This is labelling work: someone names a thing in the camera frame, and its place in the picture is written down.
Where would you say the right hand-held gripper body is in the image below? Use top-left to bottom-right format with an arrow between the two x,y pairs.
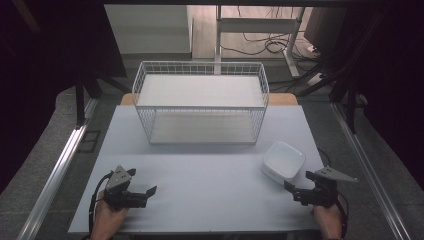
293,166 -> 359,209

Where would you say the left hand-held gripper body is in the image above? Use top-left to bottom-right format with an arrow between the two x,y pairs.
102,164 -> 148,212

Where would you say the white square plate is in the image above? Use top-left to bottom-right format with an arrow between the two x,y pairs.
260,140 -> 307,186

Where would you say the white wire two-tier rack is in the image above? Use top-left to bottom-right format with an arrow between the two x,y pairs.
131,60 -> 271,146

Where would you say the person's right hand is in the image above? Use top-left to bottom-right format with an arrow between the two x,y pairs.
311,197 -> 345,240

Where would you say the person's left hand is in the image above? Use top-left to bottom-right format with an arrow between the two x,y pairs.
90,199 -> 130,240

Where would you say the black metal stand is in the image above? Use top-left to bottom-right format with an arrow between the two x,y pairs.
74,75 -> 102,130
344,75 -> 360,135

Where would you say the white power strip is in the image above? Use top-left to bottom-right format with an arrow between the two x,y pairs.
306,72 -> 325,88

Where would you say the dark curtain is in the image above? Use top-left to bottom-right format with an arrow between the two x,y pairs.
346,0 -> 424,192
0,0 -> 128,195

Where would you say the white cabinet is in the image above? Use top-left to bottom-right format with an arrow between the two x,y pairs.
103,4 -> 195,56

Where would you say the dark brown cabinet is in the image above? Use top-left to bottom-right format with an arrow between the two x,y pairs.
304,6 -> 348,55

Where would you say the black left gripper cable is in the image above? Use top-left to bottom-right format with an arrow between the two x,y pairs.
87,170 -> 115,235

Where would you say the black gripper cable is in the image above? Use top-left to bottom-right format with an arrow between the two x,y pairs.
335,194 -> 350,240
87,170 -> 115,235

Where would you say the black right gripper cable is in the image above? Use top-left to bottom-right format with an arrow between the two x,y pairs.
335,194 -> 350,240

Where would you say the aluminium rail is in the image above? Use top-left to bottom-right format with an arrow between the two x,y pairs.
15,97 -> 100,240
329,101 -> 413,240

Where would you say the black floor cable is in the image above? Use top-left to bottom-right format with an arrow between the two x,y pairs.
221,5 -> 322,62

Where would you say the white metal desk frame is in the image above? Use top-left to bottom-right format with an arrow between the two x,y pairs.
213,4 -> 306,79

